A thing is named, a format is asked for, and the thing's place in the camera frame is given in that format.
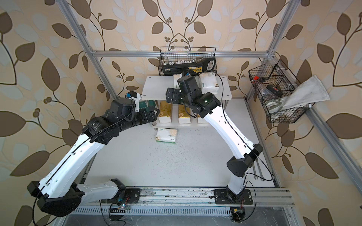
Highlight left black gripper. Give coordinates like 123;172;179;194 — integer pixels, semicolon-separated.
119;106;162;135

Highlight gold tissue pack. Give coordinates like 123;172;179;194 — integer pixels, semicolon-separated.
197;115;207;124
158;101;173;123
178;105;191;124

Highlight white tissue pack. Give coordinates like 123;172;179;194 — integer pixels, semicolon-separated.
156;128;178;143
199;72;219;95
173;74;182;89

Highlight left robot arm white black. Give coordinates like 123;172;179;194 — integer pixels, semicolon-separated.
27;98;160;217

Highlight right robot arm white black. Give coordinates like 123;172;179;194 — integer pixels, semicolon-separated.
166;75;263;199

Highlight white two-tier shelf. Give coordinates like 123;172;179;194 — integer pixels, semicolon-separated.
141;76;232;129

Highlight green plastic tool case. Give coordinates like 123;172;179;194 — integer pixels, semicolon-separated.
139;100;156;109

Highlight black yellow tool box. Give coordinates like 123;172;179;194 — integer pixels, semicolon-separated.
158;57;217;76

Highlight steel wrenches on table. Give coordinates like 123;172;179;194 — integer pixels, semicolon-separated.
252;160;265;181

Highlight white cloth rag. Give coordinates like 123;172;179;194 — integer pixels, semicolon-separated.
266;75;331;113

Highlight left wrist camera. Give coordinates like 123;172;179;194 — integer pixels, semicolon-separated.
126;91;141;112

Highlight back black wire basket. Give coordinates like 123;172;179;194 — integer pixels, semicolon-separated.
158;46;217;76

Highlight black wire basket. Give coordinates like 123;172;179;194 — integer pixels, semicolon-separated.
158;46;217;76
248;60;313;123

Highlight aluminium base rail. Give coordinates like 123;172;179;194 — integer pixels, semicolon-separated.
72;187;295;216

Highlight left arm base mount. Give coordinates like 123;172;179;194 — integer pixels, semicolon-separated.
108;188;141;204

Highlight right black wire basket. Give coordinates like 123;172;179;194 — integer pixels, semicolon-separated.
248;60;313;123

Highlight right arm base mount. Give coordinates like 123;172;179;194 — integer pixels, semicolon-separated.
214;188;254;205

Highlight aluminium cage frame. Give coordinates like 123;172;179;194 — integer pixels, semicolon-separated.
53;0;362;226

